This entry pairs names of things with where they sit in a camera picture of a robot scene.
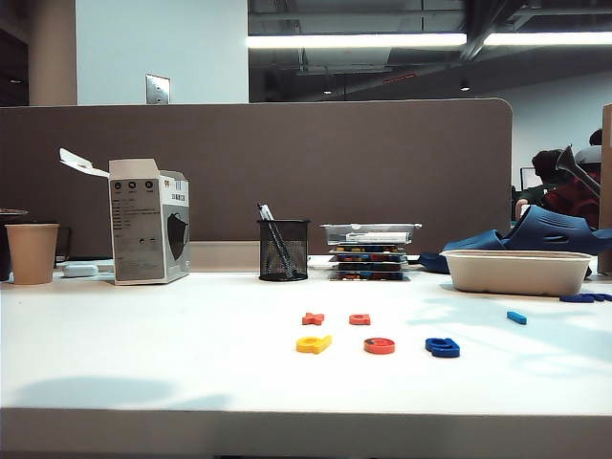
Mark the beige oval pulp container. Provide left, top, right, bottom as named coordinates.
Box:
left=439, top=249, right=594, bottom=298

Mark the black white pen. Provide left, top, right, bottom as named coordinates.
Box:
left=256, top=202, right=296, bottom=279

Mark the yellow letter d magnet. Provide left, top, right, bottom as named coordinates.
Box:
left=295, top=334, right=334, bottom=356

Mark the tan paper cup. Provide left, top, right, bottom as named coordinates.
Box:
left=4, top=223, right=60, bottom=287

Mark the clear plastic tray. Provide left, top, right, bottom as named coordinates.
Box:
left=317, top=222, right=423, bottom=248

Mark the black mesh pen holder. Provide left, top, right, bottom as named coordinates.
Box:
left=256, top=219, right=312, bottom=283

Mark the silver wall plate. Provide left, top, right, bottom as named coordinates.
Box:
left=144, top=74, right=173, bottom=106

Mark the grey metal handle tool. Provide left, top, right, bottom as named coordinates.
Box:
left=555, top=143, right=601, bottom=199

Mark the person in grey shirt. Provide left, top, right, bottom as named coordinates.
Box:
left=575, top=127, right=604, bottom=169

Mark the long ceiling light strip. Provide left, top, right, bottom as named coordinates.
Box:
left=245, top=32, right=612, bottom=50

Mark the person in green shirt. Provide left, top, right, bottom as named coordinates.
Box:
left=514, top=148, right=567, bottom=227

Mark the grey white mask box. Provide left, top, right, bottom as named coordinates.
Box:
left=58, top=147, right=192, bottom=287

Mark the orange letter o magnet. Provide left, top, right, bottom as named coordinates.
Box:
left=362, top=336, right=398, bottom=356

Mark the small white plastic case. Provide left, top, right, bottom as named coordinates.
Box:
left=61, top=263, right=100, bottom=278

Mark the brown cardboard box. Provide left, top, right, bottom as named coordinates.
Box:
left=601, top=103, right=612, bottom=276

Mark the beige round column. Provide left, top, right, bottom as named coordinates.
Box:
left=27, top=0, right=78, bottom=108

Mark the dark blue letter g magnet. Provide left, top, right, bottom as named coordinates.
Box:
left=424, top=336, right=462, bottom=360

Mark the brown fabric desk divider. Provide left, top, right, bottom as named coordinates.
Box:
left=0, top=97, right=514, bottom=246

